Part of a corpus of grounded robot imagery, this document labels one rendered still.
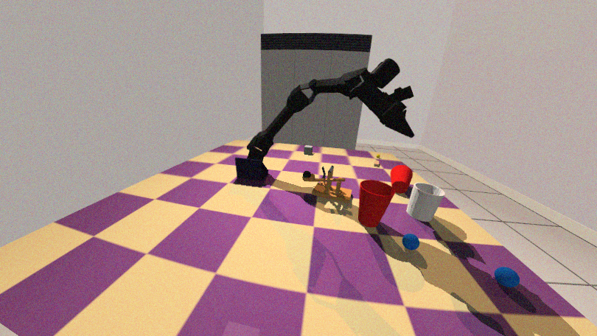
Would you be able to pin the blue ball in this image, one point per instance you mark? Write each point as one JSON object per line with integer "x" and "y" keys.
{"x": 507, "y": 277}
{"x": 410, "y": 241}

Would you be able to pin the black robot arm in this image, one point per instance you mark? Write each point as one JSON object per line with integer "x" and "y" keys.
{"x": 349, "y": 84}

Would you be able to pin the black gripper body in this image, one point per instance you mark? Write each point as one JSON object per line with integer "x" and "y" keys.
{"x": 382, "y": 109}

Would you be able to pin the white cup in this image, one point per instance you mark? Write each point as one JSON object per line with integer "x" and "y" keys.
{"x": 424, "y": 201}

